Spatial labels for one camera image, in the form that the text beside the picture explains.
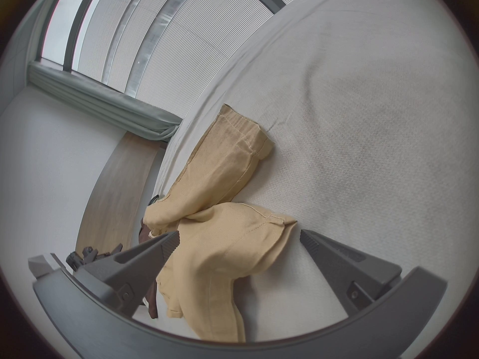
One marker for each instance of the tan shorts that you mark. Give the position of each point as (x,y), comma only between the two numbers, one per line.
(220,245)

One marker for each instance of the brown shorts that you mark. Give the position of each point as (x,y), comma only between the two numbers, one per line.
(151,297)

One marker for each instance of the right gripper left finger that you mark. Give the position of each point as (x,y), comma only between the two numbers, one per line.
(138,267)

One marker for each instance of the bed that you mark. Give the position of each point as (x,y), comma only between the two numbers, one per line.
(355,107)

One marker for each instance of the grey-green curtain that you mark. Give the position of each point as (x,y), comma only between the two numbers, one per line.
(112,107)

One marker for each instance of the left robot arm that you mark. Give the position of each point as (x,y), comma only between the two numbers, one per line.
(86,256)

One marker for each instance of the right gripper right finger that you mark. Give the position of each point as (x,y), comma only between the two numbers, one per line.
(348,271)

